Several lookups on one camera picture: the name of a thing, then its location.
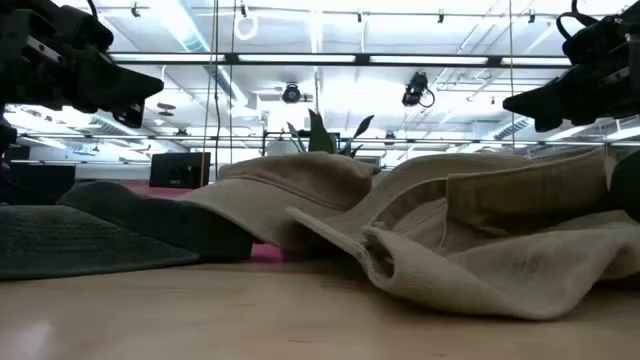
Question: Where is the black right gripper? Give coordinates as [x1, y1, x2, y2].
[502, 0, 640, 133]

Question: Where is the snake plant in white pot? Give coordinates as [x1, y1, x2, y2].
[287, 108, 375, 159]

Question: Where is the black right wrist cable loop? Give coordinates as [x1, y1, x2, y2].
[555, 0, 600, 42]

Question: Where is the pink-red plastic bin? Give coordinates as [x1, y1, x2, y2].
[124, 182, 287, 264]

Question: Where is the dark grey baseball cap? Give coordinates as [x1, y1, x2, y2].
[0, 179, 256, 281]

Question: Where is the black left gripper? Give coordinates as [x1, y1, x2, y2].
[0, 0, 165, 129]

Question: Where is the round black ceiling fixture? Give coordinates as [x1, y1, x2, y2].
[281, 82, 303, 105]

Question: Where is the black box monitor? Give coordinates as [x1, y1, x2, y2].
[148, 151, 212, 190]

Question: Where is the black overhead camera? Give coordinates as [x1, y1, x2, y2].
[401, 71, 436, 109]

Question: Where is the black crossbar with light strips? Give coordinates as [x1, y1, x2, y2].
[107, 51, 572, 69]

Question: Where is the white hanging ring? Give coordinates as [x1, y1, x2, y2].
[233, 12, 260, 42]

